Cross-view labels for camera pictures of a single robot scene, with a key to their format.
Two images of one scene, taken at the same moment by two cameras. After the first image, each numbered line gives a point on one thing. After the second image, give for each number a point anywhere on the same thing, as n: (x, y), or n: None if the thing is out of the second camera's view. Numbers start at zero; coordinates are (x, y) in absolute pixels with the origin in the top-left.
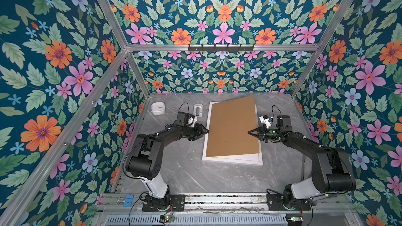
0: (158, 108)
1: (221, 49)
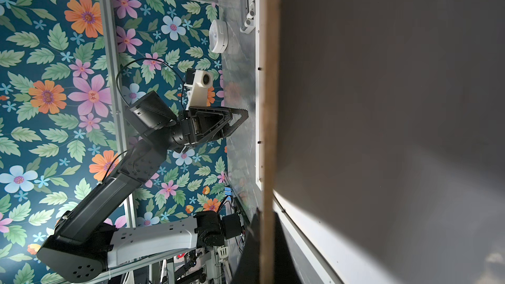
0: (218, 33)
1: None
